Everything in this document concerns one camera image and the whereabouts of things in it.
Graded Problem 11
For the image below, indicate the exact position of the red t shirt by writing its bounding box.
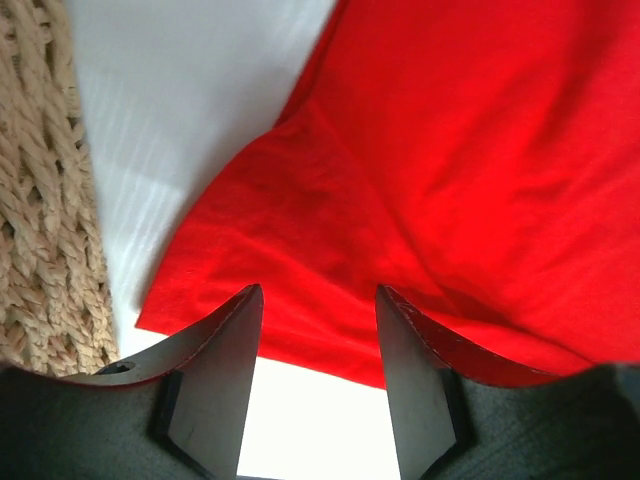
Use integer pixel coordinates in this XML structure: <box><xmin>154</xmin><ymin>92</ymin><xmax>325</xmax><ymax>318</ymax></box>
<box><xmin>138</xmin><ymin>1</ymin><xmax>639</xmax><ymax>387</ymax></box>

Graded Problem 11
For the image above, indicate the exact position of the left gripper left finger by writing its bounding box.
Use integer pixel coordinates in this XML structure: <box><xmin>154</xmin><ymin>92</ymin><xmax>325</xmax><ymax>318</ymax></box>
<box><xmin>1</xmin><ymin>285</ymin><xmax>263</xmax><ymax>479</ymax></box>

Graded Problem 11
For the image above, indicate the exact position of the wicker basket with cloth liner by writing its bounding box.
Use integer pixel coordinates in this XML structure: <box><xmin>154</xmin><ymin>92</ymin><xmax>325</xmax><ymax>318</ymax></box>
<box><xmin>1</xmin><ymin>1</ymin><xmax>119</xmax><ymax>376</ymax></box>

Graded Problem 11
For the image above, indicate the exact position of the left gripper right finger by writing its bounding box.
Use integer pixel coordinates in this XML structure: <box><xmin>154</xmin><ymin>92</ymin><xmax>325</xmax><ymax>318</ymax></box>
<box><xmin>376</xmin><ymin>286</ymin><xmax>639</xmax><ymax>479</ymax></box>

